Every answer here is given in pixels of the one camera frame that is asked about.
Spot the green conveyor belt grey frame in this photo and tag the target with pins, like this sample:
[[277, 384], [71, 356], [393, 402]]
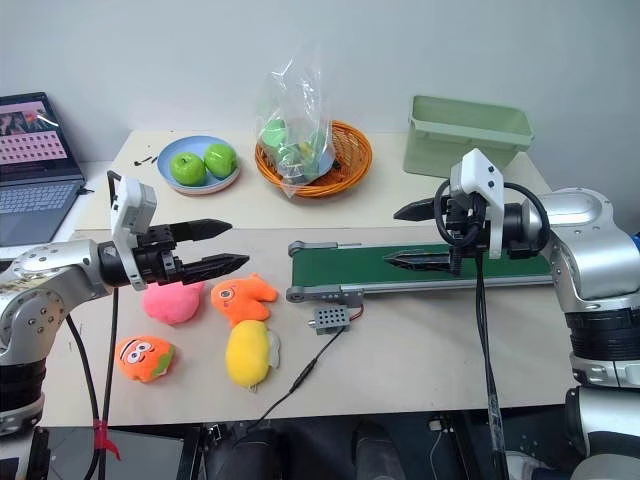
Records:
[[360, 265]]

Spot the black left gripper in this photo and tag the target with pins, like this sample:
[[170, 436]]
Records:
[[157, 262]]

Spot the yellow plush toy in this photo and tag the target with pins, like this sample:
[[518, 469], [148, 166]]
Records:
[[246, 355]]

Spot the pink plush toy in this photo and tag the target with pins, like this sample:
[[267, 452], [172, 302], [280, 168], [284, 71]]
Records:
[[170, 305]]

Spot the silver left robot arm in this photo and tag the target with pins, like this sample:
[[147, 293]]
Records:
[[50, 270]]

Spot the dark rounded shape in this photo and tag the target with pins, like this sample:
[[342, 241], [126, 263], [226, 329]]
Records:
[[375, 452], [247, 455]]

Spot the white shoe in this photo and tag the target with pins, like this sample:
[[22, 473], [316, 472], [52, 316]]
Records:
[[525, 467]]

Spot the green apple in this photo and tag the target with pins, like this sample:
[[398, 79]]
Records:
[[187, 169], [221, 160]]

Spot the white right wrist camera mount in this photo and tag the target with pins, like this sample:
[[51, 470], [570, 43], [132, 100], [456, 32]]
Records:
[[482, 172]]

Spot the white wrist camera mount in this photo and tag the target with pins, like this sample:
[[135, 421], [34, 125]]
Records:
[[482, 172], [131, 200]]

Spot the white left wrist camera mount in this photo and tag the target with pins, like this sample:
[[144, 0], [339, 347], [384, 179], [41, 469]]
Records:
[[131, 200]]

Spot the dark glossy panel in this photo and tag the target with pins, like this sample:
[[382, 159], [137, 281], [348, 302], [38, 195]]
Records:
[[120, 457]]

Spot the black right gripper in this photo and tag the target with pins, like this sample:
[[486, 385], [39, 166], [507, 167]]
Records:
[[462, 217]]

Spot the grey perforated control box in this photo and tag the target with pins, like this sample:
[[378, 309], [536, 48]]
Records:
[[329, 320]]

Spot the pale green plastic bin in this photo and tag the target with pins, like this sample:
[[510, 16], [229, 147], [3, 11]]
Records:
[[450, 145]]

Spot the red tape strip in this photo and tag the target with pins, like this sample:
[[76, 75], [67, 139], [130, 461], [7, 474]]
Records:
[[104, 437]]

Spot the orange woven basket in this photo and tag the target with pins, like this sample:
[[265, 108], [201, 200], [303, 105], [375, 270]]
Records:
[[350, 165]]

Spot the orange plush toy with eyes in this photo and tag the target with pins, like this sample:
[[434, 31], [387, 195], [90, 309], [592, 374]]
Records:
[[142, 357]]

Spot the light blue plate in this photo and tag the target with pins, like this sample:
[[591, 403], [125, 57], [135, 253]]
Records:
[[172, 187]]

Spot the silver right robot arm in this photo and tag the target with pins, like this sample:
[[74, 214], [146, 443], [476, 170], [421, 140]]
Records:
[[590, 240]]

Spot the clear plastic bag of toys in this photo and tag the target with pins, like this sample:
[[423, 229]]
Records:
[[292, 135]]

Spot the orange fish plush toy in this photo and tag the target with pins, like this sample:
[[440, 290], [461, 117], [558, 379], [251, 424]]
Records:
[[240, 297]]

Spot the grey laptop with pink screen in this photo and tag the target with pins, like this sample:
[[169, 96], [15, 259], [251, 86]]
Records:
[[35, 195]]

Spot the blue object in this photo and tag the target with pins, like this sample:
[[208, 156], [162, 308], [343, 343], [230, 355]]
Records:
[[636, 260]]

